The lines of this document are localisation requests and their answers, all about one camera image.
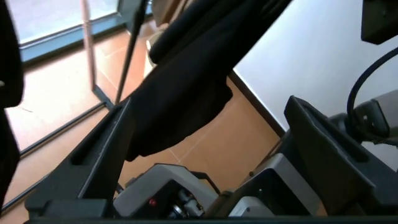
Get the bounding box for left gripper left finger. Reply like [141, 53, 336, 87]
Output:
[24, 98, 136, 218]

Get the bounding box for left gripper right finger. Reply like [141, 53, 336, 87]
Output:
[283, 95, 398, 217]

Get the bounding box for black garment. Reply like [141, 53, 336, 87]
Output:
[126, 0, 293, 162]

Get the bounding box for black shorts with white stripes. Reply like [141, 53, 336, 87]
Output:
[0, 0, 25, 212]

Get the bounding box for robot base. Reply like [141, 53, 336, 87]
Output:
[113, 152, 327, 218]

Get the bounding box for white laundry basket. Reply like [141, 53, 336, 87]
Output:
[143, 30, 165, 78]

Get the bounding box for window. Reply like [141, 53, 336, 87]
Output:
[6, 0, 153, 63]

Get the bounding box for brown curtain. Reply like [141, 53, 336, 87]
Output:
[150, 0, 187, 27]

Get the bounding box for black cable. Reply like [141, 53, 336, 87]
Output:
[346, 46, 398, 125]

